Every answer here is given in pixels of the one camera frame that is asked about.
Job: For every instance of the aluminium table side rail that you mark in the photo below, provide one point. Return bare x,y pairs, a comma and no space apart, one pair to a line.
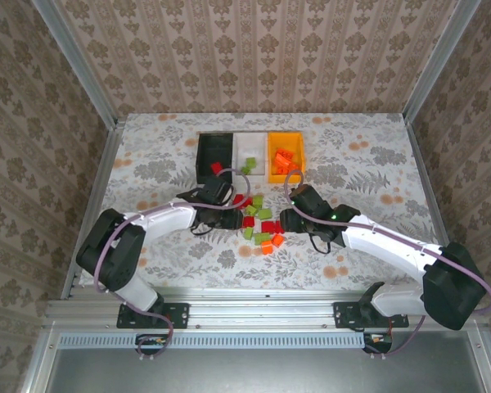
429,192
106,172

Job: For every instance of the floral patterned table cover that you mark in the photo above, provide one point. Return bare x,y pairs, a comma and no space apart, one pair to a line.
270,266

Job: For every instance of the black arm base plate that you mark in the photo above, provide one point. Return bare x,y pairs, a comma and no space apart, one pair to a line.
180,315
343,315

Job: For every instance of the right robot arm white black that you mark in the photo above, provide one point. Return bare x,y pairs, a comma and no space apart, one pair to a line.
393,245

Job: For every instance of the aluminium frame post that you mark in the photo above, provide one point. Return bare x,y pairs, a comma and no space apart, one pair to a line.
442,57
73,57

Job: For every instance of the wide aluminium mounting rail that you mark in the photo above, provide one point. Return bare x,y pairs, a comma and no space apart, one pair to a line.
262,311

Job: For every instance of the grey metal panel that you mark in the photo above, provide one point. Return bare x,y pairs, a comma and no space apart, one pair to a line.
249,372

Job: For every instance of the orange plastic bin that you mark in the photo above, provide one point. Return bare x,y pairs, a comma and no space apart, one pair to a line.
286,178

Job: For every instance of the white plastic bin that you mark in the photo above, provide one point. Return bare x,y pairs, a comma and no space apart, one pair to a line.
249,143

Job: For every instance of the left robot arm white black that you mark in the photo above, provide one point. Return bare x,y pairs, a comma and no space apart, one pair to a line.
168,219

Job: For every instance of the orange lego brick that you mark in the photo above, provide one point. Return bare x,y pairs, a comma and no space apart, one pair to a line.
283,170
267,247
291,165
279,161
277,240
285,153

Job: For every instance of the black plastic bin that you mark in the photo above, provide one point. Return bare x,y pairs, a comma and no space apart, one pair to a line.
213,147

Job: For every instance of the green lego brick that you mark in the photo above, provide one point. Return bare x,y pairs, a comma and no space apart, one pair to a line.
262,238
258,200
264,213
250,163
250,210
249,232
244,170

